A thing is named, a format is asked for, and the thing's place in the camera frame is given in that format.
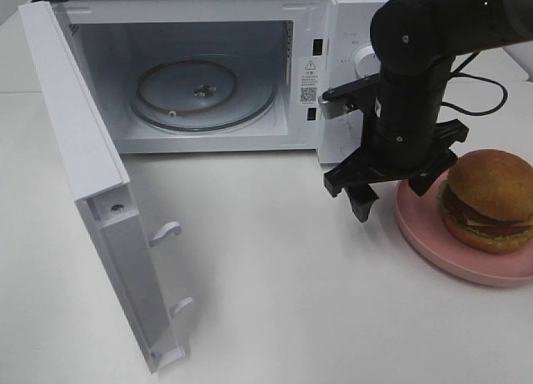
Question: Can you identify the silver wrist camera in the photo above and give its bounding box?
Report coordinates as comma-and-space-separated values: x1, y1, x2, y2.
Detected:
319, 92, 360, 120

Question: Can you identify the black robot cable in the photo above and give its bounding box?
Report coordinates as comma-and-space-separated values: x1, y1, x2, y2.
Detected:
441, 52, 509, 115

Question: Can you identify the upper white microwave knob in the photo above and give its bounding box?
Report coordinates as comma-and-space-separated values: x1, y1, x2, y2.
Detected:
354, 45, 381, 78

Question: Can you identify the pink round plate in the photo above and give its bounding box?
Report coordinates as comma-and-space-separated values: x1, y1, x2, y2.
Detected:
395, 173, 532, 287

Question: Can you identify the burger with lettuce and cheese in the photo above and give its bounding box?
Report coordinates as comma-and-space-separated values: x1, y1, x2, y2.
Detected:
438, 149, 532, 255

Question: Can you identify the white microwave door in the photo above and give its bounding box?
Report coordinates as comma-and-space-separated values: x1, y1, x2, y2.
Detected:
19, 1, 193, 372

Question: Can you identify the glass microwave turntable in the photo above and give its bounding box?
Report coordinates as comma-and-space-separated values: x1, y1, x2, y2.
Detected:
130, 54, 277, 132

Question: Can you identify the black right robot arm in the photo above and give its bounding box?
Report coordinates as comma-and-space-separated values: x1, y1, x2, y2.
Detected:
321, 0, 532, 221

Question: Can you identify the white microwave oven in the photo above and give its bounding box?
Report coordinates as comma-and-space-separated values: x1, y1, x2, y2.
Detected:
28, 0, 388, 163

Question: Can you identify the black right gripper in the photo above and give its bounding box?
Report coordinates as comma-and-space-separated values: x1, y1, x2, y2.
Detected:
324, 77, 468, 222

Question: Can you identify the round white door button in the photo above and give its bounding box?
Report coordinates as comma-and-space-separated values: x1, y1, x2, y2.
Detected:
340, 137, 361, 158

